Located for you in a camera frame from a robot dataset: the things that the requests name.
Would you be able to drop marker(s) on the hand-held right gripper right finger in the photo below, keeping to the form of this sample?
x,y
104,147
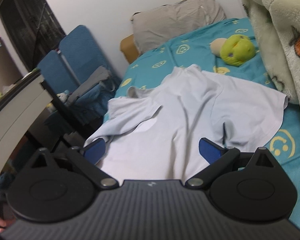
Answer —
x,y
209,150

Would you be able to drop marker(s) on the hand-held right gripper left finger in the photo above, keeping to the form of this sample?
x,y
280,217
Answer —
x,y
95,149

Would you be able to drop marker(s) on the light blue t-shirt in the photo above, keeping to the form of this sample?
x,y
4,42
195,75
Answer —
x,y
180,110

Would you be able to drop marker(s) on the small white plush toy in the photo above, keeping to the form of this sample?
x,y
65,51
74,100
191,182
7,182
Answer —
x,y
62,96

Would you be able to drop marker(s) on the grey cloth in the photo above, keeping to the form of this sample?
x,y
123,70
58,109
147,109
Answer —
x,y
90,85

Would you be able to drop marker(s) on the white desk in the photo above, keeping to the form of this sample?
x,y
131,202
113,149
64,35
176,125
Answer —
x,y
17,115

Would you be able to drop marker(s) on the blue folding chair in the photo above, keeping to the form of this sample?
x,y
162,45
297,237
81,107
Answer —
x,y
77,62

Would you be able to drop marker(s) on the teal smiley print bed sheet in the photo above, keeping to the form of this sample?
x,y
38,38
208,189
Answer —
x,y
202,47

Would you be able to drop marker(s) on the green plush toy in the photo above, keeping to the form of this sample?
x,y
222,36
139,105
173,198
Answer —
x,y
235,50

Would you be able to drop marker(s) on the tan headboard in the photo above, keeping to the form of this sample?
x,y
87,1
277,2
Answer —
x,y
128,48

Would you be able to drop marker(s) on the cream fleece blanket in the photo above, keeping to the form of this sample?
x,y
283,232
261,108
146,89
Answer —
x,y
277,37

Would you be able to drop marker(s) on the grey pillow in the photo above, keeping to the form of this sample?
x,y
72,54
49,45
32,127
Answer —
x,y
175,22

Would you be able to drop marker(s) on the dark window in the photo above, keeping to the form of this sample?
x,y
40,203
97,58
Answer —
x,y
27,20

